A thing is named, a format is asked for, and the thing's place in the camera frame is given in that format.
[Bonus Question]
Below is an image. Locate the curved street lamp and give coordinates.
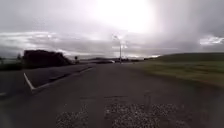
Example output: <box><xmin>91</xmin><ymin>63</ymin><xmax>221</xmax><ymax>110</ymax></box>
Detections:
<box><xmin>113</xmin><ymin>34</ymin><xmax>125</xmax><ymax>64</ymax></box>

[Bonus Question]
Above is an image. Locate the dark kerb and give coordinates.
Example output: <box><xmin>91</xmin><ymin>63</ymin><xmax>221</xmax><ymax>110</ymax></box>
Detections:
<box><xmin>48</xmin><ymin>66</ymin><xmax>94</xmax><ymax>83</ymax></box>

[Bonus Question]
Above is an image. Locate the dark building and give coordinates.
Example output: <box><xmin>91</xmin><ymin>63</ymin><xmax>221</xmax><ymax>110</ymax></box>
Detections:
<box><xmin>21</xmin><ymin>49</ymin><xmax>74</xmax><ymax>70</ymax></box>

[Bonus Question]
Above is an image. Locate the grey paved path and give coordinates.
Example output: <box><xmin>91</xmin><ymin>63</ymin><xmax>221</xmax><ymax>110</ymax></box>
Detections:
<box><xmin>0</xmin><ymin>62</ymin><xmax>224</xmax><ymax>128</ymax></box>

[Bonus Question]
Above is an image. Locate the dark asphalt road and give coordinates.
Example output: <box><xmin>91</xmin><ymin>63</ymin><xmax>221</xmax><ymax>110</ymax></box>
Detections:
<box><xmin>0</xmin><ymin>63</ymin><xmax>96</xmax><ymax>99</ymax></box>

